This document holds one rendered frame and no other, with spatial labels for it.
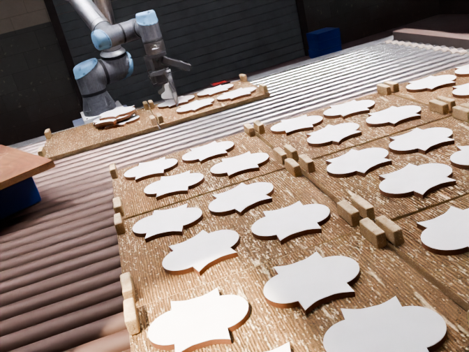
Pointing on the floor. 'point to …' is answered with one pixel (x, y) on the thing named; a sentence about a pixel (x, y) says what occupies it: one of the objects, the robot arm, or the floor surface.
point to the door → (191, 41)
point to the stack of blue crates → (324, 42)
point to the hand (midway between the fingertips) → (176, 102)
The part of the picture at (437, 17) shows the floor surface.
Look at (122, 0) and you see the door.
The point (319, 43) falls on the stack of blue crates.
